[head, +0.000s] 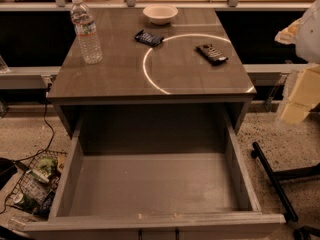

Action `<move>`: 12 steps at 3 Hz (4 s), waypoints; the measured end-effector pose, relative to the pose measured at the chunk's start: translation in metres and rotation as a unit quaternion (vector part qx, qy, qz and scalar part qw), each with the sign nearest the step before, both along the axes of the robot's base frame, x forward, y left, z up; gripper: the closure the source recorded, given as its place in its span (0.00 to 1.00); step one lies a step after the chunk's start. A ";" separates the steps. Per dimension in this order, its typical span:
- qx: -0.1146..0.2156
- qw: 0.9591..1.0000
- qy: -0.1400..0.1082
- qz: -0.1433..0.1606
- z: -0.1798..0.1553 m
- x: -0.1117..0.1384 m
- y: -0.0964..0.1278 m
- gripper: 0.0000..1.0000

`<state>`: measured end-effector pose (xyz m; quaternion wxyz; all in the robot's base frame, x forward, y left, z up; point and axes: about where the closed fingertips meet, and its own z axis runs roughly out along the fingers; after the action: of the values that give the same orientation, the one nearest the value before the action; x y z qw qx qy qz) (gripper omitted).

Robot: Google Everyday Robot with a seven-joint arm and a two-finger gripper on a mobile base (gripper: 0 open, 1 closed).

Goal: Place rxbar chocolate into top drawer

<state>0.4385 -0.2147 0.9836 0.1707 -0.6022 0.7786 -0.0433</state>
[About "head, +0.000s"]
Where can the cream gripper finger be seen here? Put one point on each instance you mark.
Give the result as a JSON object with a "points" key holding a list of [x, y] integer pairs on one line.
{"points": [[301, 94], [288, 35]]}

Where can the black rxbar chocolate bar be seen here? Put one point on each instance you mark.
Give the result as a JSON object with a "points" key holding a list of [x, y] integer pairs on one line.
{"points": [[211, 54]]}

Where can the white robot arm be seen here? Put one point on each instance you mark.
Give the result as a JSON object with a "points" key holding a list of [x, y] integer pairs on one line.
{"points": [[307, 44]]}

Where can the open grey top drawer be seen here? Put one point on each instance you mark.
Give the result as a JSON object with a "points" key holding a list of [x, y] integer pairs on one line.
{"points": [[151, 173]]}

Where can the white ceramic bowl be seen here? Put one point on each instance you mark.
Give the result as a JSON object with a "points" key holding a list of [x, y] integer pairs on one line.
{"points": [[160, 14]]}

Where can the black chair base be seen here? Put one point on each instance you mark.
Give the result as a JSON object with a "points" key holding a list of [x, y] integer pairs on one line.
{"points": [[304, 232]]}

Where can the dark blue snack bar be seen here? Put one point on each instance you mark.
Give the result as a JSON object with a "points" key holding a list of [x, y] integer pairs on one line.
{"points": [[148, 38]]}

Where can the clear plastic water bottle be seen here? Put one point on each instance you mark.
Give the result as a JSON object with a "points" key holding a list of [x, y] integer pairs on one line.
{"points": [[86, 31]]}

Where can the wire basket with items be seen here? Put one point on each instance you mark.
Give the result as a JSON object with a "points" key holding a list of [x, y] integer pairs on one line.
{"points": [[35, 190]]}

